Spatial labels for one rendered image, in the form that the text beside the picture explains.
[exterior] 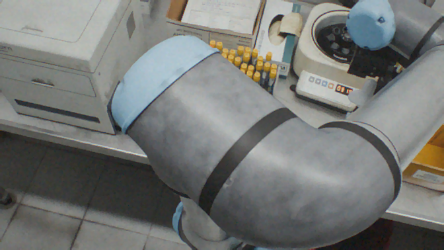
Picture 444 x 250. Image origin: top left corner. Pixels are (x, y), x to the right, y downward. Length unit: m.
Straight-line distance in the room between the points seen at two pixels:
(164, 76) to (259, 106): 0.08
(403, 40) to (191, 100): 0.39
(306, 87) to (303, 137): 0.83
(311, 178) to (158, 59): 0.16
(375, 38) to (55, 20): 0.64
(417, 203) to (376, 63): 0.42
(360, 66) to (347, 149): 0.52
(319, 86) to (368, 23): 0.54
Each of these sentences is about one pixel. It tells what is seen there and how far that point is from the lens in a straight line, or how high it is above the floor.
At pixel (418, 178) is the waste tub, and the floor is 0.91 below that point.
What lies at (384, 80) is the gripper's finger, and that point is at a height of 1.19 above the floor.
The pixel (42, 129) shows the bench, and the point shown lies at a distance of 1.17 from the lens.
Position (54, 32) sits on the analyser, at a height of 1.17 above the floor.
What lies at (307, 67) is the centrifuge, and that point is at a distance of 1.16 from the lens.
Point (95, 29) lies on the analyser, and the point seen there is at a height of 1.17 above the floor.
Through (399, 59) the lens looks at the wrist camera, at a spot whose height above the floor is 1.23.
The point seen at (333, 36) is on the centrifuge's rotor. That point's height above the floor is 0.98.
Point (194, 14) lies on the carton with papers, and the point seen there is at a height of 0.94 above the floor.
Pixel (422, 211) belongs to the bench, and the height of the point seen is 0.87.
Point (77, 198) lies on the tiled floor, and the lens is 2.03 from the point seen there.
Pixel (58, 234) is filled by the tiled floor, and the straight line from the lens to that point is 2.00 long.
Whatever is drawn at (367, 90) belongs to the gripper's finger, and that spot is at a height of 1.15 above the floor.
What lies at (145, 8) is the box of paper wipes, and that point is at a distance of 1.36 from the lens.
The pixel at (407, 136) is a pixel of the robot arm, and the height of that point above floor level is 1.48.
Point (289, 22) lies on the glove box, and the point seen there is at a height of 0.97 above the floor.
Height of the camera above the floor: 1.82
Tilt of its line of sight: 58 degrees down
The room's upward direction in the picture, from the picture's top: 6 degrees clockwise
